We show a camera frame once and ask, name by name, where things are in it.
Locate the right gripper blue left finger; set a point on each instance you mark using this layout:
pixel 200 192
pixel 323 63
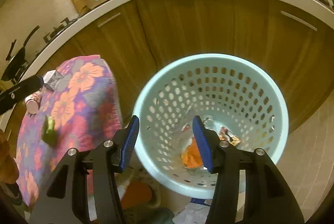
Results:
pixel 64 198

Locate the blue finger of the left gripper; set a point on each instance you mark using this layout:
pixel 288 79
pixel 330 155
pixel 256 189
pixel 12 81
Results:
pixel 39 81

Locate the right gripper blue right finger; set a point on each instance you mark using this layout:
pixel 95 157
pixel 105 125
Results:
pixel 268 198

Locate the white blue carton box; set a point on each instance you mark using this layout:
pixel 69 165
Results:
pixel 51 79

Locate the red white paper cup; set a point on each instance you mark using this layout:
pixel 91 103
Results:
pixel 32 102

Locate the green leafy vegetable scraps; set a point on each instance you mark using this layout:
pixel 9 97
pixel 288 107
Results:
pixel 48 133

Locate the orange snack bag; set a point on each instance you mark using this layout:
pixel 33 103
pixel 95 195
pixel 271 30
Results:
pixel 191 156

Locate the clear plastic bag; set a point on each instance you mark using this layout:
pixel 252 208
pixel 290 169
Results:
pixel 181 134

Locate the light blue perforated trash basket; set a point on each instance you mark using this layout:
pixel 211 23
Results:
pixel 225 92

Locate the black wok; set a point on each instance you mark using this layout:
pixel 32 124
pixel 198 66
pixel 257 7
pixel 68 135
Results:
pixel 16 61

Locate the black gas stove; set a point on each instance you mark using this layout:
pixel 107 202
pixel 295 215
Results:
pixel 49 37

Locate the floral purple tablecloth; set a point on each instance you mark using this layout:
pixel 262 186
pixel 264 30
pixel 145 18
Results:
pixel 85 107

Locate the wooden base cabinets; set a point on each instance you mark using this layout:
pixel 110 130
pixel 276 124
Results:
pixel 208 30

